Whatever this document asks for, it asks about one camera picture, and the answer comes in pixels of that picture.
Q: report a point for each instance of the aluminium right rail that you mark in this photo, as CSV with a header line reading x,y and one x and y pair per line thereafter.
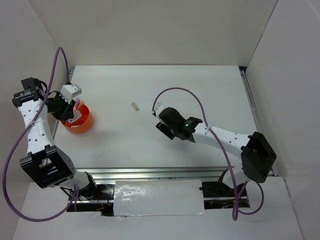
x,y
258,156

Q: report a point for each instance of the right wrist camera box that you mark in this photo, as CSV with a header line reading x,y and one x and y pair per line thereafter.
x,y
158,108

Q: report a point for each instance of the orange round pen holder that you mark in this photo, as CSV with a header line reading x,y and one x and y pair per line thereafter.
x,y
81,125

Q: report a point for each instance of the aluminium front rail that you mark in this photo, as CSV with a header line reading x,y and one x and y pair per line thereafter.
x,y
102,175

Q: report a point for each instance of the lilac highlighter marker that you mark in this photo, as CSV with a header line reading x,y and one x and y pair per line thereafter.
x,y
77,101

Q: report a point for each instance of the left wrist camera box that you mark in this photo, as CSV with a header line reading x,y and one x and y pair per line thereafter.
x,y
69,92

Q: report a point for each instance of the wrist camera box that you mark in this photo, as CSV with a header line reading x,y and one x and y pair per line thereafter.
x,y
158,108
69,92

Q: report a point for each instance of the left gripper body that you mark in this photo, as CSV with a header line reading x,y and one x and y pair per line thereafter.
x,y
57,106

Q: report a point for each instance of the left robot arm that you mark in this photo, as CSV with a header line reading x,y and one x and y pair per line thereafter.
x,y
45,163

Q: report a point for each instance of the white cover sheet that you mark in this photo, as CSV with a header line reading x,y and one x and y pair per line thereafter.
x,y
158,198

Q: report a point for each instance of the aluminium rail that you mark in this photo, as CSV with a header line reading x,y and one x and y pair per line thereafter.
x,y
102,175
258,156

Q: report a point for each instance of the staples box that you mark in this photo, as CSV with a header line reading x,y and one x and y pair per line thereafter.
x,y
76,115

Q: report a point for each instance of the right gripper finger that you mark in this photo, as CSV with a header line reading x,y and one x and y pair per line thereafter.
x,y
175,134
164,129

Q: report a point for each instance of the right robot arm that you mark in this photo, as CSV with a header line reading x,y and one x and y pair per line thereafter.
x,y
197,131

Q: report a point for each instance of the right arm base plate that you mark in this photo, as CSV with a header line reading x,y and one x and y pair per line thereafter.
x,y
217,195

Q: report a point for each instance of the beige eraser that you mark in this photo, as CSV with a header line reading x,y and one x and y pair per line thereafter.
x,y
135,106

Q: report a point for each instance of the orange highlighter marker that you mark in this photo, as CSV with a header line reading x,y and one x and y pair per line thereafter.
x,y
80,105

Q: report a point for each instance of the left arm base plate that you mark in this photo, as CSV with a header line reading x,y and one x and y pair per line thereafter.
x,y
102,202

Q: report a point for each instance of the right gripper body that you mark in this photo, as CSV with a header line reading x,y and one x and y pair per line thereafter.
x,y
170,127

